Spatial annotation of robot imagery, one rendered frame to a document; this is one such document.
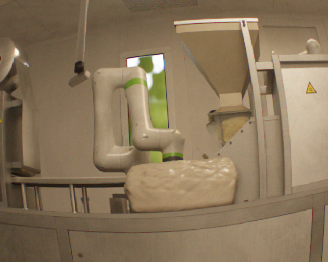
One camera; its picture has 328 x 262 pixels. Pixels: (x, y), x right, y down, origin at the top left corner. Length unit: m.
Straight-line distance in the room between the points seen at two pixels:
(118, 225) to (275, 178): 0.61
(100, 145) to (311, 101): 1.18
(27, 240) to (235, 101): 1.01
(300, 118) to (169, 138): 0.75
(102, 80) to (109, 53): 2.19
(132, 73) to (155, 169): 0.94
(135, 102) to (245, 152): 0.76
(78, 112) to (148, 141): 2.45
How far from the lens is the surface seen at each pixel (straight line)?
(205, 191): 1.59
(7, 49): 2.25
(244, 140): 1.77
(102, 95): 2.46
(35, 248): 1.70
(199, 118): 4.35
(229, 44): 1.84
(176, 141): 2.21
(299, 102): 1.74
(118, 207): 2.17
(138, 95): 2.36
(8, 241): 1.77
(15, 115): 2.13
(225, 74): 1.85
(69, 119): 4.61
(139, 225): 1.54
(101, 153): 2.43
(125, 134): 4.38
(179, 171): 1.60
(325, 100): 1.77
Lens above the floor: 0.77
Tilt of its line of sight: 11 degrees up
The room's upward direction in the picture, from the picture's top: 4 degrees counter-clockwise
